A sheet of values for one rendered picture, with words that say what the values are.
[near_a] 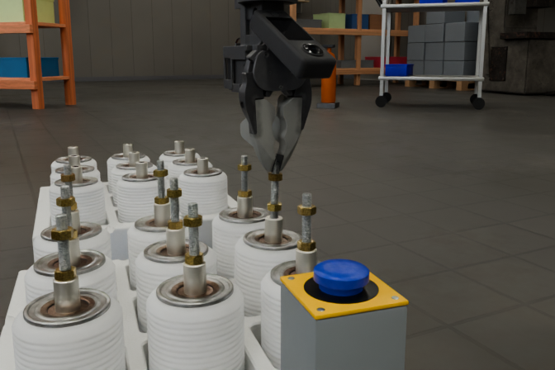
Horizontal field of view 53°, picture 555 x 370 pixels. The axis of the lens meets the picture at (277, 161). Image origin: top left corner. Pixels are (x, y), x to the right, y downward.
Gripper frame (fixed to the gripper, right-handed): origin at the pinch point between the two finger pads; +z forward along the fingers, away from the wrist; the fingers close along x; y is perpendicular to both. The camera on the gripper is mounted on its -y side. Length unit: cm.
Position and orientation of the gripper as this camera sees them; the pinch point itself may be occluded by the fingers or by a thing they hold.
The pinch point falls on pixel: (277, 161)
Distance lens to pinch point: 67.5
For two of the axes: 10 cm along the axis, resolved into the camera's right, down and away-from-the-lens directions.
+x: -8.5, 1.0, -5.1
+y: -5.2, -1.6, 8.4
